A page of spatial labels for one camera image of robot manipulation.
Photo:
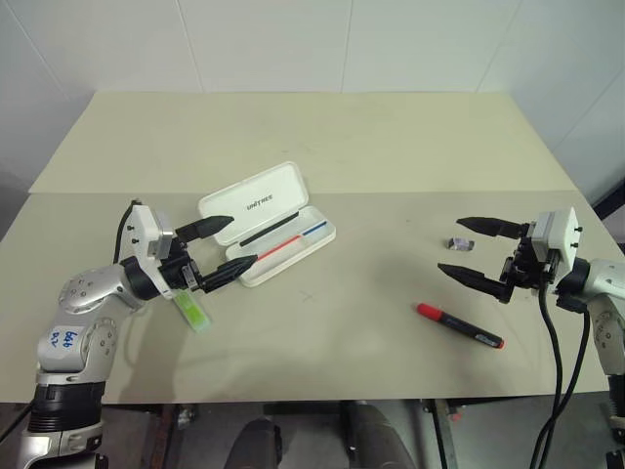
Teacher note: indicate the black rounded shape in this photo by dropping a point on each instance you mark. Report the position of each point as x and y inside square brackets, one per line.
[256, 444]

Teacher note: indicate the small grey metal bracket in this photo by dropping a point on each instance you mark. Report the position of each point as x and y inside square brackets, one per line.
[186, 417]

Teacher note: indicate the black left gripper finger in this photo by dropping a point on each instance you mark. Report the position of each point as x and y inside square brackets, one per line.
[229, 273]
[207, 225]

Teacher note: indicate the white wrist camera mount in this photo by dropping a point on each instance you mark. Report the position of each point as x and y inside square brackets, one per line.
[141, 229]
[561, 229]

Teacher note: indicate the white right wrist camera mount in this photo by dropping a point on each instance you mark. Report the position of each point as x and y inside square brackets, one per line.
[561, 229]

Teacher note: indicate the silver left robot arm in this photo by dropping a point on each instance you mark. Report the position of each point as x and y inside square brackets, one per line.
[73, 342]

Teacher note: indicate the grey metal table leg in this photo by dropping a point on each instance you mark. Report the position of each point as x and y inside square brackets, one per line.
[439, 439]

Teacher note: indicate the red and black marker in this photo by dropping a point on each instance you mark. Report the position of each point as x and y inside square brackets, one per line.
[459, 325]

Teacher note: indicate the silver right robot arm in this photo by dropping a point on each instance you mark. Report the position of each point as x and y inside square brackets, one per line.
[605, 278]

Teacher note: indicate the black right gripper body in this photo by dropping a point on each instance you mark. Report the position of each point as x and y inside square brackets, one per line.
[529, 273]

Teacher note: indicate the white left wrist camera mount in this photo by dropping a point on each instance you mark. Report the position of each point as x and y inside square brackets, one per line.
[141, 229]

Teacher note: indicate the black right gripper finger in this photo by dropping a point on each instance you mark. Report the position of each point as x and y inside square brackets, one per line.
[493, 226]
[476, 279]

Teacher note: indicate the small red clip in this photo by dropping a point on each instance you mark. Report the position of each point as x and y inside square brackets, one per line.
[456, 417]

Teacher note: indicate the white hinged pencil case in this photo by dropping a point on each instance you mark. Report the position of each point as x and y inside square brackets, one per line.
[263, 190]

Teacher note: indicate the dark frame bar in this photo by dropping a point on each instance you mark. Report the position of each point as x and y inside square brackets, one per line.
[612, 200]

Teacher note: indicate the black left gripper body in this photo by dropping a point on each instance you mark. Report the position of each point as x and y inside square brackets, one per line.
[178, 268]

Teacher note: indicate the dark grey rounded shape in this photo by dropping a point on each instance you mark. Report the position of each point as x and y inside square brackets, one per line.
[381, 439]

